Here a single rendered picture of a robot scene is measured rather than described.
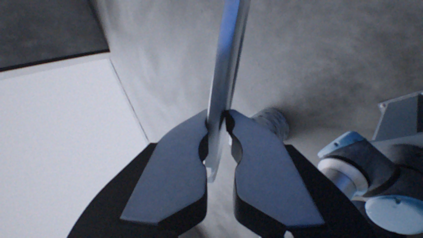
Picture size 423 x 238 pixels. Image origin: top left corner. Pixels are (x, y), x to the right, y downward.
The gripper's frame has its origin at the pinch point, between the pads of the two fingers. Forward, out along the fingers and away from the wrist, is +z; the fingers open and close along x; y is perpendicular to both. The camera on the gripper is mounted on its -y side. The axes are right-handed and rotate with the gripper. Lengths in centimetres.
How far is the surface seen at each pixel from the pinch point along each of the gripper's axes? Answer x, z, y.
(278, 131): 41, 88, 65
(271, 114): 38, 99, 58
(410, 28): 79, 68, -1
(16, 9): -370, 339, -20
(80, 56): -272, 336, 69
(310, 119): 60, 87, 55
